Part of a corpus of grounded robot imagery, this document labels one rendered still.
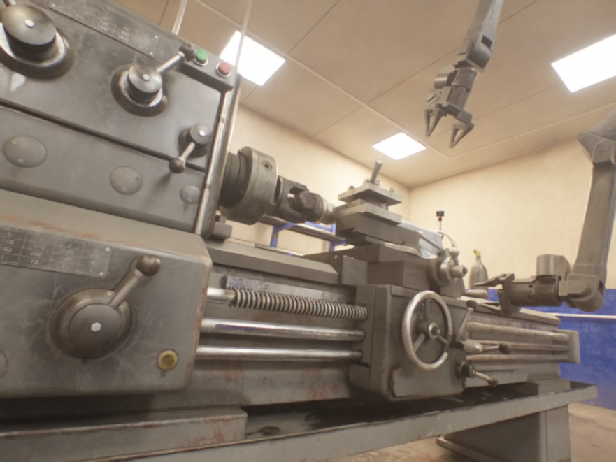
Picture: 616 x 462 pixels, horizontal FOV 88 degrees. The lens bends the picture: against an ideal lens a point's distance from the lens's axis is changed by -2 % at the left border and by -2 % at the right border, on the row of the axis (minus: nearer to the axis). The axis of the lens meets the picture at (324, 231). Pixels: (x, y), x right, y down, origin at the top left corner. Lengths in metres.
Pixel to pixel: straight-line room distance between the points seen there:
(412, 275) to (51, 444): 0.85
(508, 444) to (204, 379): 1.78
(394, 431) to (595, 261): 0.62
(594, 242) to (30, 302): 1.08
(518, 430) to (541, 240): 3.57
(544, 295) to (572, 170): 4.73
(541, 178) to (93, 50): 5.45
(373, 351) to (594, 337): 4.34
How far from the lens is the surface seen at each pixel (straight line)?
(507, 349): 1.19
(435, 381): 1.10
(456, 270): 1.01
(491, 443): 2.32
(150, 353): 0.62
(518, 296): 0.96
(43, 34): 0.78
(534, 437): 2.21
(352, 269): 1.00
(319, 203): 1.21
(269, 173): 1.04
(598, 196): 1.04
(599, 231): 0.98
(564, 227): 5.38
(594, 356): 5.13
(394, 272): 0.97
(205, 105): 0.86
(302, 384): 0.96
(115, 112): 0.80
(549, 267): 0.96
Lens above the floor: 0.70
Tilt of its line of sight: 14 degrees up
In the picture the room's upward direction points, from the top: 6 degrees clockwise
